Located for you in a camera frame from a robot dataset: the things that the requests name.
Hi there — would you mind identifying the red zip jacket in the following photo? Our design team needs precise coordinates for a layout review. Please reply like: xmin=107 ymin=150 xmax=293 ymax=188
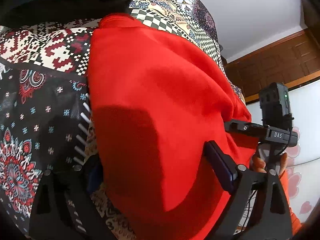
xmin=88 ymin=14 xmax=258 ymax=239

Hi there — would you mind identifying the right hand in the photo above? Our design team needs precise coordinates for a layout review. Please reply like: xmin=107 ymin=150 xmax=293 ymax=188
xmin=251 ymin=152 xmax=288 ymax=176

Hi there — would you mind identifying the brown wooden wardrobe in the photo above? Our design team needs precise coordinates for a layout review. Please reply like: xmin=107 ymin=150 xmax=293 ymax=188
xmin=225 ymin=0 xmax=319 ymax=103

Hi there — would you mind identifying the patchwork patterned bedspread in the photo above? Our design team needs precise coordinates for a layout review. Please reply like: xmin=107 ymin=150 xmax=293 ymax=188
xmin=1 ymin=0 xmax=240 ymax=239

